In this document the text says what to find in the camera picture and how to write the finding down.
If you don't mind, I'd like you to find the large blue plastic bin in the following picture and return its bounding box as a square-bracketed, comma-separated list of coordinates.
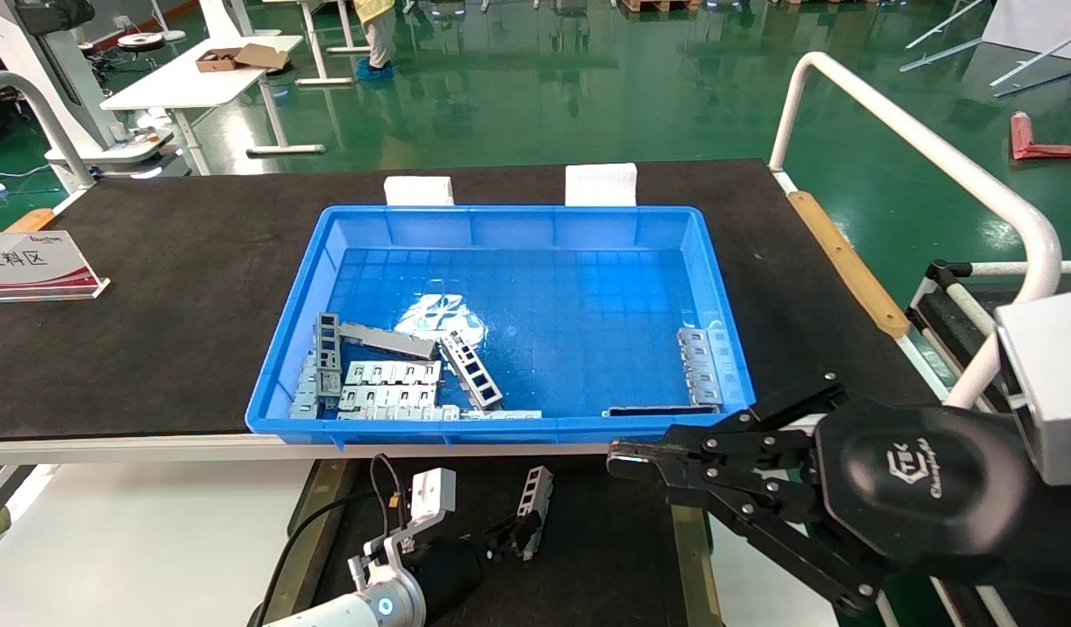
[246, 206, 757, 447]

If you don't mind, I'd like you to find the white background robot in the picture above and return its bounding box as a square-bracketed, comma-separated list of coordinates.
[0, 0, 188, 179]

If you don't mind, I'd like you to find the white work table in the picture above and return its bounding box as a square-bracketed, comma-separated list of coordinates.
[100, 35, 326, 175]

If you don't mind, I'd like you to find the long wooden edge strip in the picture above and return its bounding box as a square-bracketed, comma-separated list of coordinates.
[788, 192, 911, 339]

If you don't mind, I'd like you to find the white board panel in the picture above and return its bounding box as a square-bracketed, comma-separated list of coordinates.
[980, 0, 1071, 64]

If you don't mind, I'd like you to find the windowed grey metal bracket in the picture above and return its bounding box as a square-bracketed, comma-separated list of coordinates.
[515, 466, 554, 558]
[439, 331, 505, 412]
[315, 312, 344, 408]

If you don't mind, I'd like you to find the flat grey metal bar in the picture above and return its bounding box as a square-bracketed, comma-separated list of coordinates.
[340, 321, 438, 361]

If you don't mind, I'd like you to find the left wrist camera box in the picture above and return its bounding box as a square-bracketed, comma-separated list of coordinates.
[411, 468, 457, 516]

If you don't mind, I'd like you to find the white foam block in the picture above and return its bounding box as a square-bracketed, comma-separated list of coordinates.
[385, 176, 455, 207]
[565, 164, 638, 207]

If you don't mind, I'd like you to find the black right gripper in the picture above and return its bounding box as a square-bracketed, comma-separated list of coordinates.
[608, 373, 1037, 615]

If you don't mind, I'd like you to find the white acrylic sign red stripe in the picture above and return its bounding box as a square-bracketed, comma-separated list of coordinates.
[0, 231, 111, 303]

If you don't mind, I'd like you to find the open cardboard box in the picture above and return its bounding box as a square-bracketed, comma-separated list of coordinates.
[196, 44, 290, 73]

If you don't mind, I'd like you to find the white table leg frame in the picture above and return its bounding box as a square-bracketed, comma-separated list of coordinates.
[261, 0, 380, 88]

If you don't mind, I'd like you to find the person in yellow coat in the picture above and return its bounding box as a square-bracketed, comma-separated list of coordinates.
[353, 0, 399, 82]

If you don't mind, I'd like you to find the short wooden edge strip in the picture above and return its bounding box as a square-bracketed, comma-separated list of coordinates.
[4, 207, 57, 234]

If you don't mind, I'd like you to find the white metal bar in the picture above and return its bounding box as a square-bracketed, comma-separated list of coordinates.
[899, 37, 989, 73]
[988, 28, 1071, 88]

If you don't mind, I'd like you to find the black rack with white tubes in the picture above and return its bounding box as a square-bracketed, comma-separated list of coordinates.
[906, 260, 1071, 384]

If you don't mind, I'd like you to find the long white tube railing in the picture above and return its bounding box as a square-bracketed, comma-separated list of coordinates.
[769, 52, 1063, 410]

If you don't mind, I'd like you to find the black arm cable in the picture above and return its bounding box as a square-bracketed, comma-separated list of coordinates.
[255, 453, 414, 627]

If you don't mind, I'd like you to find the grey white tube railing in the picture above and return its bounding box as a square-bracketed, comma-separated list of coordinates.
[0, 70, 97, 194]

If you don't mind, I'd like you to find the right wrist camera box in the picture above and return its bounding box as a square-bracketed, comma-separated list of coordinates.
[995, 290, 1071, 487]

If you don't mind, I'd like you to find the red angled object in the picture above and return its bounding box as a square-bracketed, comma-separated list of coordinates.
[1010, 111, 1071, 161]

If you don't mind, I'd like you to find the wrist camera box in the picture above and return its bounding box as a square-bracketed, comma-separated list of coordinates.
[995, 290, 1071, 487]
[411, 468, 457, 516]

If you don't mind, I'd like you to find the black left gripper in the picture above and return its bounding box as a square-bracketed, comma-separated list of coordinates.
[416, 516, 543, 603]

